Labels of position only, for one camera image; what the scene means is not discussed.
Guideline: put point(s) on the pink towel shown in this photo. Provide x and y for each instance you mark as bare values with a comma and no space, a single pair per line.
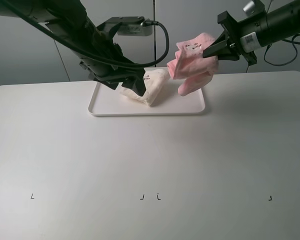
190,65

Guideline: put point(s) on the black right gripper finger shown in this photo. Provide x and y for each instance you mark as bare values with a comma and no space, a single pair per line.
228,54
220,43

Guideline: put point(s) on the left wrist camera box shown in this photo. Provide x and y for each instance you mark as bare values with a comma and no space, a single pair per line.
127,26

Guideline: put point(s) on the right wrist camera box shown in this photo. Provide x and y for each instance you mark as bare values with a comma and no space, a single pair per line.
254,7

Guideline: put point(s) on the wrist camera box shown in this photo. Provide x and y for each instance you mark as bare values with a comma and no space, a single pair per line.
127,26
254,7

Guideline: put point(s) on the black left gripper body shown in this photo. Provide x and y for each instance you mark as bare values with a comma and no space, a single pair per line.
108,50

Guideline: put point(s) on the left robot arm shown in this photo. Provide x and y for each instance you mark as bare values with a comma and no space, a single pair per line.
69,25

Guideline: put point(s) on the cream white towel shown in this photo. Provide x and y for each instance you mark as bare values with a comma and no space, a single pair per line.
154,81

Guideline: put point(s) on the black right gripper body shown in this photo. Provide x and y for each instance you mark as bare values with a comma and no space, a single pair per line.
236,30

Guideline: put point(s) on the white rectangular plastic tray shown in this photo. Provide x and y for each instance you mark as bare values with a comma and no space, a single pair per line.
106,102

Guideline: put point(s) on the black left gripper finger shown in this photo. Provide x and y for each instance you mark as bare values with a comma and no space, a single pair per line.
135,81
111,82

